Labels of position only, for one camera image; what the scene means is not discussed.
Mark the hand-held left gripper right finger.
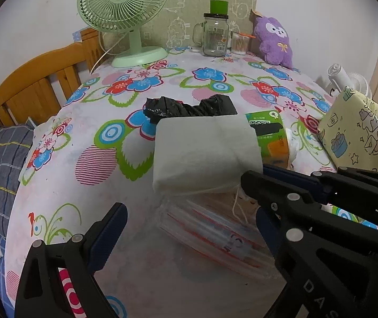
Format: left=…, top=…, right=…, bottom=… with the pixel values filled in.
left=256, top=207, right=291, bottom=280

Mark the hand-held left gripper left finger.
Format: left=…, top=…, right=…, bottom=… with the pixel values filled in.
left=15, top=202, right=128, bottom=318

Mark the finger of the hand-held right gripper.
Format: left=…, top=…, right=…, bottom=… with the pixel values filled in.
left=241, top=170, right=315, bottom=215
left=263, top=165, right=378, bottom=206

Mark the white towel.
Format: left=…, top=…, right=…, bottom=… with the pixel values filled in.
left=152, top=114, right=264, bottom=195

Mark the yellow cartoon storage box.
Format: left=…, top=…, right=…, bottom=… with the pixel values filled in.
left=318, top=86, right=378, bottom=177

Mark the black plastic bag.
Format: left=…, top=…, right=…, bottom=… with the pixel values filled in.
left=144, top=95, right=238, bottom=124

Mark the floral tablecloth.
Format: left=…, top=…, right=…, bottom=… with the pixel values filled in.
left=5, top=51, right=378, bottom=318

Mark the white fan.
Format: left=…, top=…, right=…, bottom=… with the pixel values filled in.
left=326, top=62, right=372, bottom=99

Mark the blue plaid pillow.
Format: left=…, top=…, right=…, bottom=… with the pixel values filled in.
left=0, top=119, right=36, bottom=239

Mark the purple plush toy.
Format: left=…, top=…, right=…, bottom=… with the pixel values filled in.
left=253, top=15, right=294, bottom=69

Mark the cotton swab container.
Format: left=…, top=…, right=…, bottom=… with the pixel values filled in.
left=230, top=31, right=255, bottom=55

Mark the glass jar mug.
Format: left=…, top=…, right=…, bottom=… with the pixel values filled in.
left=193, top=12, right=231, bottom=57

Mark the wooden bed headboard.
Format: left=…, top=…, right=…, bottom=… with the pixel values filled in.
left=0, top=28, right=106, bottom=129

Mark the green cup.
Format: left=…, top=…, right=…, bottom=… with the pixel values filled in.
left=210, top=0, right=229, bottom=15

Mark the green patterned board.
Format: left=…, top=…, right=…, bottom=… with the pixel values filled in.
left=142, top=0, right=259, bottom=54

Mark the green desk fan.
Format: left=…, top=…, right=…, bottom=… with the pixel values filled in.
left=78, top=0, right=171, bottom=68

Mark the white fan cable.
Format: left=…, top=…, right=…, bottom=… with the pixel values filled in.
left=90, top=31, right=125, bottom=75

